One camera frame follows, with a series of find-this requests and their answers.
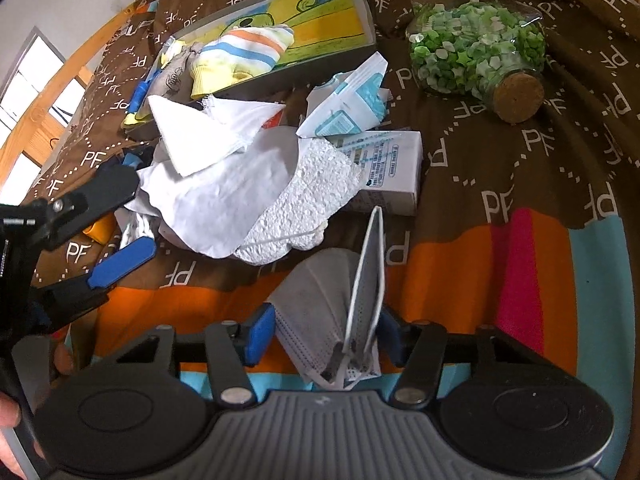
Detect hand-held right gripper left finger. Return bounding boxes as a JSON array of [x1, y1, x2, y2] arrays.
[[100, 305, 277, 407]]

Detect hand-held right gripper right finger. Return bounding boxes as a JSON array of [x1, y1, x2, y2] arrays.
[[379, 309, 551, 408]]

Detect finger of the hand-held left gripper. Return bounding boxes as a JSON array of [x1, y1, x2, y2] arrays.
[[35, 236, 158, 329], [42, 152, 141, 252]]

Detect grey face mask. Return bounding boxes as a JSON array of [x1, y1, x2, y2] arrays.
[[265, 205, 388, 392]]

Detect white textured cloth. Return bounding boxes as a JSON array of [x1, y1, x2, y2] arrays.
[[235, 137, 363, 266]]

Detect shallow grey box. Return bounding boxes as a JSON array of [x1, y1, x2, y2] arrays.
[[122, 0, 378, 133]]

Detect white blue mask packet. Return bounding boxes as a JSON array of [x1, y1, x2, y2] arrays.
[[296, 52, 391, 138]]

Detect person's left hand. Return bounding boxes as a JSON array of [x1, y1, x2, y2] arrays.
[[0, 394, 31, 480]]

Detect white folded cloth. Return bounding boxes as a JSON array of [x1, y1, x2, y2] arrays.
[[147, 94, 251, 178]]

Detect white crumpled cloth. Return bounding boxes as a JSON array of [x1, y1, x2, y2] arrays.
[[122, 127, 301, 261]]

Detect blue and yellow cloth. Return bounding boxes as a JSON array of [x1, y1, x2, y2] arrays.
[[121, 67, 168, 128]]

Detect grey sock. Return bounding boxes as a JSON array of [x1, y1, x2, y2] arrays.
[[150, 40, 206, 98]]

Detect window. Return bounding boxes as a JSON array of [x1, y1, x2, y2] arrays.
[[0, 27, 88, 206]]

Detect white cardboard mask box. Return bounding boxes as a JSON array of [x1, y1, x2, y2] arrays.
[[325, 130, 423, 217]]

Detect yellow striped sock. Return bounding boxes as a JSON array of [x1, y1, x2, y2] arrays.
[[190, 24, 296, 101]]

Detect brown printed blanket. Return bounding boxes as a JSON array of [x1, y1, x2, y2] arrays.
[[25, 0, 640, 411]]

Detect yellow green drawing sheet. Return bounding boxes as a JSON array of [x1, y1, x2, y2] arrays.
[[220, 0, 376, 68]]

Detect glass jar with cork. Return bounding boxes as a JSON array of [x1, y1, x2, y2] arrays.
[[406, 0, 548, 123]]

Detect green paper stars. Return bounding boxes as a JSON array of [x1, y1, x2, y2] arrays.
[[410, 2, 547, 96]]

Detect wooden bed rail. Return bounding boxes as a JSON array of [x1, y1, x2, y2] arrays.
[[0, 0, 171, 176]]

